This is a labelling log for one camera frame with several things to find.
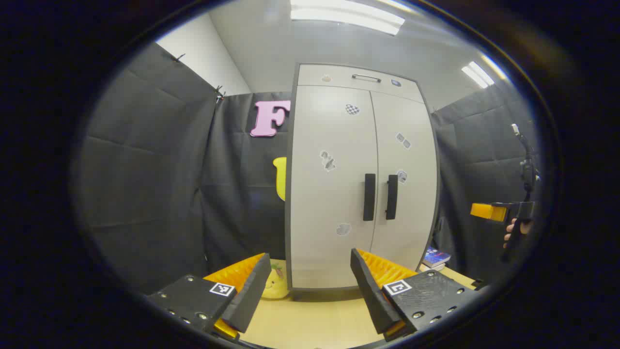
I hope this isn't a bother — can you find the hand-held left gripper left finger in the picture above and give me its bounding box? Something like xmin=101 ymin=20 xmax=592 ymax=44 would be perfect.
xmin=148 ymin=252 xmax=273 ymax=342

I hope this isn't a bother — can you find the black door handle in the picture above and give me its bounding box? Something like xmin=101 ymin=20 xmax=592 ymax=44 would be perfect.
xmin=385 ymin=174 xmax=399 ymax=220
xmin=363 ymin=173 xmax=376 ymax=222

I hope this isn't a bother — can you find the white double-door shoe cabinet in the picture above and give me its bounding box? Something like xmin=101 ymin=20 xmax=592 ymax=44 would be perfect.
xmin=285 ymin=63 xmax=440 ymax=292

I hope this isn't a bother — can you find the ceiling light panel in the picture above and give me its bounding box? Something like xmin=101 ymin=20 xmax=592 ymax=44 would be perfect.
xmin=461 ymin=54 xmax=507 ymax=89
xmin=290 ymin=0 xmax=405 ymax=36

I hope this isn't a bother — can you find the white cabinet drawer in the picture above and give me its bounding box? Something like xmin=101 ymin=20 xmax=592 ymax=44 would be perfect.
xmin=297 ymin=64 xmax=425 ymax=103

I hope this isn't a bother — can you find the yellow plush toy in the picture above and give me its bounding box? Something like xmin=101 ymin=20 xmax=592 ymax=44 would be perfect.
xmin=262 ymin=259 xmax=290 ymax=300

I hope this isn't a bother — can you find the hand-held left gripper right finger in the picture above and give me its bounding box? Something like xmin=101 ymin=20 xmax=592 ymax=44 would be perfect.
xmin=350 ymin=248 xmax=480 ymax=341

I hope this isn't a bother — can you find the blue book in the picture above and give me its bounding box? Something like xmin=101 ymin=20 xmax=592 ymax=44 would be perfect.
xmin=422 ymin=246 xmax=451 ymax=268

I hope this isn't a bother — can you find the white cabinet door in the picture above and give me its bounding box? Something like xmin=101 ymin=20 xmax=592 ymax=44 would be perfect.
xmin=371 ymin=91 xmax=438 ymax=272
xmin=290 ymin=86 xmax=379 ymax=290

